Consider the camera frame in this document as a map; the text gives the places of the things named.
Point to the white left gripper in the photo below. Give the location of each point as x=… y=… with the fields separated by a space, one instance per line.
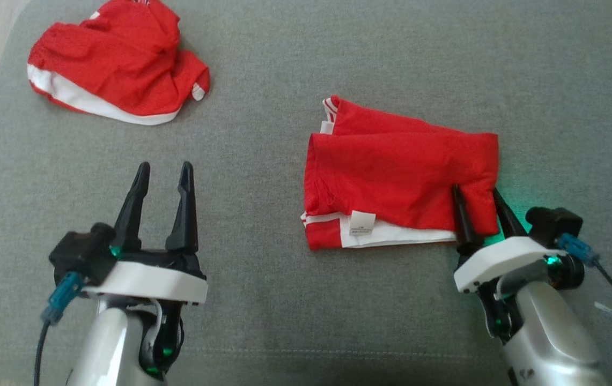
x=150 y=281

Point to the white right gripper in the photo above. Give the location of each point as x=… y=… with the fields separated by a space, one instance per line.
x=499 y=260

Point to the red white basketball jersey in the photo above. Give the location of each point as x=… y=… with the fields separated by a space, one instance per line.
x=391 y=171

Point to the red shorts with white stripes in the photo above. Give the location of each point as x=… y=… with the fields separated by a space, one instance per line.
x=118 y=64

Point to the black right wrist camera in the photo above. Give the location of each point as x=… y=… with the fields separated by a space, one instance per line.
x=552 y=225

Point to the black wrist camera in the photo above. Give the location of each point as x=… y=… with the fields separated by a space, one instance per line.
x=552 y=225
x=80 y=254

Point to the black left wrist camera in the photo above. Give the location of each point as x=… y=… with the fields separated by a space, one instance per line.
x=80 y=254

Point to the blue right camera connector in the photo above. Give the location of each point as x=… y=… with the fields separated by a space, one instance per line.
x=576 y=249

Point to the blue camera connector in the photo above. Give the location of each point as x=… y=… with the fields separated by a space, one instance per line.
x=576 y=249
x=61 y=297

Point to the blue left camera connector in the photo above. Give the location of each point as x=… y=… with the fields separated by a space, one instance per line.
x=61 y=297

